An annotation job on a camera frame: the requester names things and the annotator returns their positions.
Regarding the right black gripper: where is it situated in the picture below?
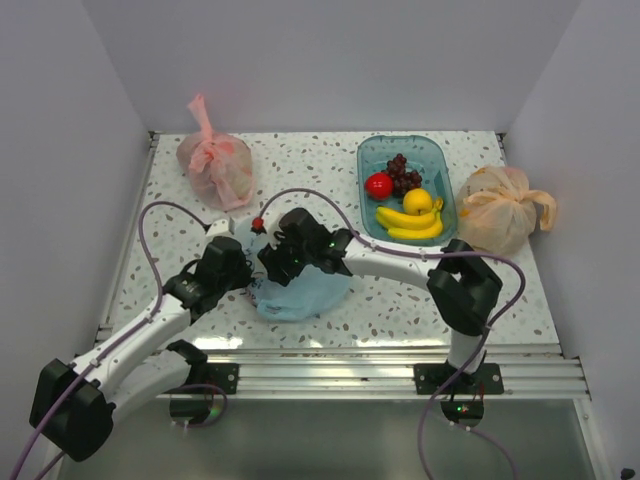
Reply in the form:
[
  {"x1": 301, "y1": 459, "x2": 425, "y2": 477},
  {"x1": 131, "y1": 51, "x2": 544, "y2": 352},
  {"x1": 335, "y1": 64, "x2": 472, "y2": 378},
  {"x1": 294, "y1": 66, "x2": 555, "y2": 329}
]
[{"x1": 259, "y1": 229, "x2": 315, "y2": 286}]

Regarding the light blue printed plastic bag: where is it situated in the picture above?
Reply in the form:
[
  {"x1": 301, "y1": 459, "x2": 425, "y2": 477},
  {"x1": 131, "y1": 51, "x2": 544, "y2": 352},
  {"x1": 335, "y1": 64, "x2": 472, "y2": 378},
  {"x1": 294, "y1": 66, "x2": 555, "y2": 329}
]
[{"x1": 235, "y1": 219, "x2": 351, "y2": 322}]

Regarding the red apple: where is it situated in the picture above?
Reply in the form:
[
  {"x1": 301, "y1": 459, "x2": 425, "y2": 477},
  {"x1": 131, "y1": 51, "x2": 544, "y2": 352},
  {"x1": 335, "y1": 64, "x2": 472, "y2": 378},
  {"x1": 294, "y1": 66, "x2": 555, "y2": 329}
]
[{"x1": 364, "y1": 172, "x2": 394, "y2": 201}]

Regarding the dark red grape bunch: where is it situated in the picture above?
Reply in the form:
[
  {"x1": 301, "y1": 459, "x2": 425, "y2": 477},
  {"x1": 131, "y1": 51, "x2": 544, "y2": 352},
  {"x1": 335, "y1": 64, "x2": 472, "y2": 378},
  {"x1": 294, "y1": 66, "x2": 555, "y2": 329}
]
[{"x1": 384, "y1": 153, "x2": 422, "y2": 198}]

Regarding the yellow apple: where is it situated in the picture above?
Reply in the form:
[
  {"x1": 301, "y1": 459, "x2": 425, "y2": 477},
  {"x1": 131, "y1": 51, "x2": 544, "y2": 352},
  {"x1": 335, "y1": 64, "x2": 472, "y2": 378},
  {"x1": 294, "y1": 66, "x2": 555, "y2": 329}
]
[{"x1": 402, "y1": 188, "x2": 433, "y2": 216}]

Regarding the yellow banana bunch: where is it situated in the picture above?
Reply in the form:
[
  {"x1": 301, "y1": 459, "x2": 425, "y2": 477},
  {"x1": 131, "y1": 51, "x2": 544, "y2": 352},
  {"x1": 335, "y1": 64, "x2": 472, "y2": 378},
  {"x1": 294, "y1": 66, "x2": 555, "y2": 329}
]
[{"x1": 375, "y1": 198, "x2": 444, "y2": 240}]

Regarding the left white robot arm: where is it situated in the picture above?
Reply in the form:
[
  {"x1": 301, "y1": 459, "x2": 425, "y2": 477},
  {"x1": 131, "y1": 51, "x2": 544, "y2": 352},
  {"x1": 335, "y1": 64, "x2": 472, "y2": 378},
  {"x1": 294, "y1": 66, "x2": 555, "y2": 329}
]
[{"x1": 29, "y1": 236, "x2": 252, "y2": 462}]

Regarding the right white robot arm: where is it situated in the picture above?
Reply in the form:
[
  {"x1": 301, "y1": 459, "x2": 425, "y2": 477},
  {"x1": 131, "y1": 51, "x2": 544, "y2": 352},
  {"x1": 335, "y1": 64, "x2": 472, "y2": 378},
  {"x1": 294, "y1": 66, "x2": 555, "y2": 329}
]
[{"x1": 251, "y1": 208, "x2": 503, "y2": 393}]

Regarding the pink knotted plastic bag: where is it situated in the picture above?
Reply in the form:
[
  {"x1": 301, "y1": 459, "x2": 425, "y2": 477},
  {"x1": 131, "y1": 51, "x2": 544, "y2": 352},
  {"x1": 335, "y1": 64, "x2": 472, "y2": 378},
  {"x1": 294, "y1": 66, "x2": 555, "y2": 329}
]
[{"x1": 176, "y1": 94, "x2": 255, "y2": 211}]

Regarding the orange knotted plastic bag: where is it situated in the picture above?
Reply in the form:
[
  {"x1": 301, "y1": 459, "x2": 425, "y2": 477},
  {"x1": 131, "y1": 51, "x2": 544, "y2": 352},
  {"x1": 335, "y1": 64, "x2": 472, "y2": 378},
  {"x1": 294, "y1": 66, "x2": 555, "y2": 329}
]
[{"x1": 455, "y1": 166, "x2": 557, "y2": 256}]

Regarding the teal transparent plastic tray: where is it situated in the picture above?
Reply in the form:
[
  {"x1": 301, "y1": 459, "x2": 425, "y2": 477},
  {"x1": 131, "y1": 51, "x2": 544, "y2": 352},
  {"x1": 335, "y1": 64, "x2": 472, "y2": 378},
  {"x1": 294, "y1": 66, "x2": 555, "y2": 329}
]
[{"x1": 357, "y1": 135, "x2": 457, "y2": 247}]

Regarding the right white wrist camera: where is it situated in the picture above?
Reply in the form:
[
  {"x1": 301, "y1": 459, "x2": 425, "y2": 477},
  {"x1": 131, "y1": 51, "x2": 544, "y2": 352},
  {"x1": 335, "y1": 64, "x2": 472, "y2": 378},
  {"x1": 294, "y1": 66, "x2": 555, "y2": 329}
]
[{"x1": 251, "y1": 217, "x2": 279, "y2": 235}]

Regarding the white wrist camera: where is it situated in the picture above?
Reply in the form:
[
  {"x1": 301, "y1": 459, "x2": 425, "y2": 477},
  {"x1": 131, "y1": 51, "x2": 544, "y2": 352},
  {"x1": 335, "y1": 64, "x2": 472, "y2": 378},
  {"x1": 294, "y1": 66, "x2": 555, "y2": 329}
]
[
  {"x1": 251, "y1": 217, "x2": 279, "y2": 235},
  {"x1": 205, "y1": 217, "x2": 235, "y2": 239}
]

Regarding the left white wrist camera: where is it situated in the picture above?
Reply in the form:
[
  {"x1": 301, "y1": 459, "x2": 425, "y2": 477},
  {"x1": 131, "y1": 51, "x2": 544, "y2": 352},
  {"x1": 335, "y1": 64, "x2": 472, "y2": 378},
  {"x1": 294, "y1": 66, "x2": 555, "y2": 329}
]
[{"x1": 205, "y1": 217, "x2": 235, "y2": 239}]

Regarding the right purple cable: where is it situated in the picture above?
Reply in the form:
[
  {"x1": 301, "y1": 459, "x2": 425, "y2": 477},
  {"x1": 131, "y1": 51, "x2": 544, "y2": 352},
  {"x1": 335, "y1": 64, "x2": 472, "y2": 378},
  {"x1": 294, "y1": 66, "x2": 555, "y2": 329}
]
[{"x1": 259, "y1": 187, "x2": 529, "y2": 480}]

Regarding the purple cable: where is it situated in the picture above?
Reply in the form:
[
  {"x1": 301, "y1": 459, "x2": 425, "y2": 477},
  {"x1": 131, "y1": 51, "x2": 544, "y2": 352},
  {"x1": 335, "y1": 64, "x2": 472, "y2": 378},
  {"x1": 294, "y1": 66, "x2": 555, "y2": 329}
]
[
  {"x1": 259, "y1": 187, "x2": 529, "y2": 480},
  {"x1": 0, "y1": 200, "x2": 231, "y2": 480}
]

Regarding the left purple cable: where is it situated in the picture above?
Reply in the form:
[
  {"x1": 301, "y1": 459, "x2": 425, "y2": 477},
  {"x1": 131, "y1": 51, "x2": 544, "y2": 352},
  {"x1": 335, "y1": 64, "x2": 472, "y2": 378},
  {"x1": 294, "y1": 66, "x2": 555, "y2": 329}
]
[{"x1": 0, "y1": 200, "x2": 231, "y2": 480}]

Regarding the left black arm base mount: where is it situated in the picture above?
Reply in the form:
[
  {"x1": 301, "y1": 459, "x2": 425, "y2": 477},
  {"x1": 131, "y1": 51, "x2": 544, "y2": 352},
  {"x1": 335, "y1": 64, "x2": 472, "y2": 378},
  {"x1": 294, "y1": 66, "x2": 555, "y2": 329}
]
[{"x1": 166, "y1": 340, "x2": 239, "y2": 429}]

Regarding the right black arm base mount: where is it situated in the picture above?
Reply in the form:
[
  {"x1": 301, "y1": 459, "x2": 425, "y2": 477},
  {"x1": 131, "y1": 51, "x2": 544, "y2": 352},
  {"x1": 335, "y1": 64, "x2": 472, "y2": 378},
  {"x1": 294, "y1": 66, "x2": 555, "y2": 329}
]
[{"x1": 413, "y1": 363, "x2": 505, "y2": 427}]

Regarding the aluminium table front rail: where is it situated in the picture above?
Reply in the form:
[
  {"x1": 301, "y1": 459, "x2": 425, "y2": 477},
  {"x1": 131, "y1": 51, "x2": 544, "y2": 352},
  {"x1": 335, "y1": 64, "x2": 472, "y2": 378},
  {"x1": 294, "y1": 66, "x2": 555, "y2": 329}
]
[{"x1": 206, "y1": 345, "x2": 590, "y2": 400}]

